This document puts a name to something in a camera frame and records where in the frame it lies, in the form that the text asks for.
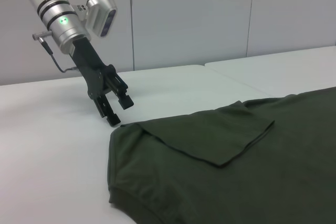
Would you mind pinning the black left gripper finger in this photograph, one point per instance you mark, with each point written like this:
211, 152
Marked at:
107, 111
123, 98

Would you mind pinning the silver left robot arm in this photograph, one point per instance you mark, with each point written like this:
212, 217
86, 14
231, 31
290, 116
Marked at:
52, 11

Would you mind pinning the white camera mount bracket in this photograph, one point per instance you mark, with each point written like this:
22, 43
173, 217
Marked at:
82, 9

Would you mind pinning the dark green t-shirt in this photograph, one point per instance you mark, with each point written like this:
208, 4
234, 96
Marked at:
223, 169

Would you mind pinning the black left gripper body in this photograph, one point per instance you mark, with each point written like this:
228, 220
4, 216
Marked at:
90, 72

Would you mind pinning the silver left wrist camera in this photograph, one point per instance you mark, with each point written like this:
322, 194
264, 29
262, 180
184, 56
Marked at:
101, 11

